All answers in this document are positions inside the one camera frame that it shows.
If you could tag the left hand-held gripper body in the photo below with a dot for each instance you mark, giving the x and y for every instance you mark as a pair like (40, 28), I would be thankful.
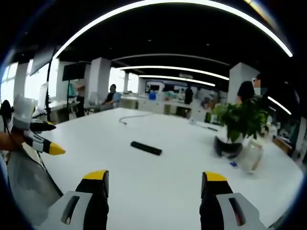
(22, 112)

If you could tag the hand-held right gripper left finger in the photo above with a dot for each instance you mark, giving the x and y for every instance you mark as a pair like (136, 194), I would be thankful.
(94, 203)

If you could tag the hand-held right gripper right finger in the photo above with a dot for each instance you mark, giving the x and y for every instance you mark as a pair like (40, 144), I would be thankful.
(217, 203)

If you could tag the black remote control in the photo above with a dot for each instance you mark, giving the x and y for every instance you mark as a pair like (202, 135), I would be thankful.
(146, 148)

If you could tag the small blue object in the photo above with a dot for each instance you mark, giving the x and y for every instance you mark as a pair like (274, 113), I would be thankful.
(232, 164)

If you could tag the black monitor on stand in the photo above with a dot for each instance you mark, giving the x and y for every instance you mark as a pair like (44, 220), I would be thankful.
(72, 72)

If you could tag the black pen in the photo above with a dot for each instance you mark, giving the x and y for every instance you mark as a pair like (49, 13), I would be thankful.
(212, 129)

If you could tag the green potted plant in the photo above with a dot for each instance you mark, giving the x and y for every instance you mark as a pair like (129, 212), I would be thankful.
(244, 119)

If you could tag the blue box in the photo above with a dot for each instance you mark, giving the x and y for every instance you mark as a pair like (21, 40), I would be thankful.
(152, 96)

